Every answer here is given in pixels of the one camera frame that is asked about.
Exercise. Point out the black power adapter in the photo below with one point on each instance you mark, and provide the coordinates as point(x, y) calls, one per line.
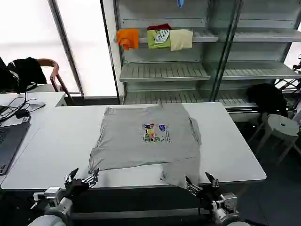
point(21, 114)

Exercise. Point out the dark grey laptop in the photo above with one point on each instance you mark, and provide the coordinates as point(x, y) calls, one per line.
point(10, 143)

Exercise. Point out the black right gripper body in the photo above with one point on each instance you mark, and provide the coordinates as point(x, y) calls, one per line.
point(208, 196)

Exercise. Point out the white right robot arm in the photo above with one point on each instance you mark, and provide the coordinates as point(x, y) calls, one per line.
point(225, 207)

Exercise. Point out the grey window frame post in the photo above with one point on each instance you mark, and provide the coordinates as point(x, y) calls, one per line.
point(67, 51)

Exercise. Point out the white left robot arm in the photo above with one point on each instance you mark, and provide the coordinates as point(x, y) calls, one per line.
point(55, 207)

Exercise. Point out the grey shelf rack with clothes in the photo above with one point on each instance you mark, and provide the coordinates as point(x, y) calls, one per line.
point(164, 58)

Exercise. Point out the black folding frame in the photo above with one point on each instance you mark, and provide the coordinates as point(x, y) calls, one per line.
point(292, 84)

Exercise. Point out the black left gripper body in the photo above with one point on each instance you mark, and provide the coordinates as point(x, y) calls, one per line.
point(75, 186)

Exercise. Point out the black garment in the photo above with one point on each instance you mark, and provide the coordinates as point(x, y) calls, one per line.
point(265, 96)

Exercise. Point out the white round stool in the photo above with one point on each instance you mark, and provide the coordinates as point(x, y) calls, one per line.
point(281, 127)

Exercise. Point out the grey printed t-shirt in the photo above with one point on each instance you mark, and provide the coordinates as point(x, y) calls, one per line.
point(145, 136)

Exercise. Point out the black jacket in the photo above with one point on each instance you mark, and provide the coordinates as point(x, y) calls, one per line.
point(23, 70)

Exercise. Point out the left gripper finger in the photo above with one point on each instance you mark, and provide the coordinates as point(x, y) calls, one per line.
point(90, 180)
point(69, 179)

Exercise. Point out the brown wooden chair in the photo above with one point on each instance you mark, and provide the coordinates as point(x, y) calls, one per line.
point(56, 73)

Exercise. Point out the empty grey shelf rack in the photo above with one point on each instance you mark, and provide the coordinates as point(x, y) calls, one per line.
point(261, 58)

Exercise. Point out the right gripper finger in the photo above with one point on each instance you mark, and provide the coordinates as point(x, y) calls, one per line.
point(213, 181)
point(194, 188)

